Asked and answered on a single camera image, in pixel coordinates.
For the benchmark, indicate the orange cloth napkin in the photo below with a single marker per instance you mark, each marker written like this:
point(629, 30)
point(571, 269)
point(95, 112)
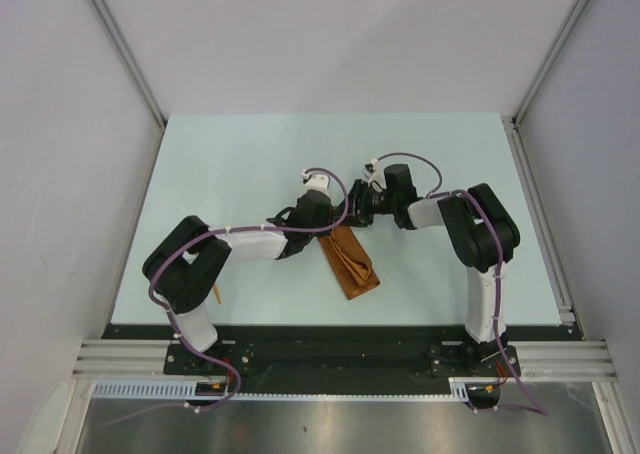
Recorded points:
point(349, 262)

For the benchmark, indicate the aluminium frame post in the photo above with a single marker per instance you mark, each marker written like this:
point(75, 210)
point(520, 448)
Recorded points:
point(567, 28)
point(121, 47)

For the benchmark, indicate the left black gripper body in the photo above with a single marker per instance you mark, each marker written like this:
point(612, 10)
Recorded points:
point(324, 222)

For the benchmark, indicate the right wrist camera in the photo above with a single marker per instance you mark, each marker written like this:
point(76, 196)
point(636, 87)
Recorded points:
point(373, 175)

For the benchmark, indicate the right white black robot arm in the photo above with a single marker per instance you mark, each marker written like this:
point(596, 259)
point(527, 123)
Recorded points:
point(482, 234)

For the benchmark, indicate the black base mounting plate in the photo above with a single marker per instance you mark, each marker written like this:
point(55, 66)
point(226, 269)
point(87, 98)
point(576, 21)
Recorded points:
point(343, 361)

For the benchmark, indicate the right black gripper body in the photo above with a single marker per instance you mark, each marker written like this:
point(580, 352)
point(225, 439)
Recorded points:
point(371, 203)

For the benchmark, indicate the right aluminium frame rail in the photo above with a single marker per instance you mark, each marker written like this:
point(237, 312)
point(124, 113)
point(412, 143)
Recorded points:
point(606, 402)

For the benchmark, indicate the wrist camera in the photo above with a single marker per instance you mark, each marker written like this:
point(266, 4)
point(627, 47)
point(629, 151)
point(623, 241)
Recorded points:
point(316, 181)
point(373, 175)

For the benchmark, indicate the white slotted cable duct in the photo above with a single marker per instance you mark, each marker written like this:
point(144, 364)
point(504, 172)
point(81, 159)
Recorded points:
point(200, 391)

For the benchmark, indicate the left aluminium frame post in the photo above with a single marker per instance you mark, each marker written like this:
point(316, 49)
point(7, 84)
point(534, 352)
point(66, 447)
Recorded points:
point(121, 47)

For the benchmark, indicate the right aluminium frame post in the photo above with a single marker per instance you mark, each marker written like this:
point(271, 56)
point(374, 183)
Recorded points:
point(567, 28)

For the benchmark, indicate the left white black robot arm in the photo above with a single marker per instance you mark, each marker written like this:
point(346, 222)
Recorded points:
point(183, 269)

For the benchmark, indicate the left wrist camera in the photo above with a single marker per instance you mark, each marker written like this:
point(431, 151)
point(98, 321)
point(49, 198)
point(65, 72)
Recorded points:
point(316, 181)

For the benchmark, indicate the orange wooden spoon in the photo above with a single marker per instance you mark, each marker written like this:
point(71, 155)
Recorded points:
point(217, 294)

